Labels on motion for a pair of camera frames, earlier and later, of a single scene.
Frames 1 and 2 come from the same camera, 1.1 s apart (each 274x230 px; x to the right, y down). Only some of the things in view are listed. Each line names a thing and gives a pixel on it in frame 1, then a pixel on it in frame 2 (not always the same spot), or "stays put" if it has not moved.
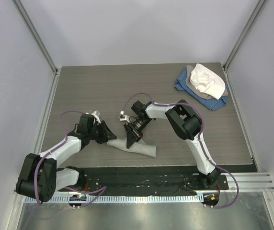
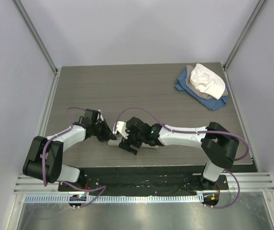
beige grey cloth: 188,73 stays put
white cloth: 207,81 stays put
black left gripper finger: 104,133 stays put
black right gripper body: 141,123 → 133,139
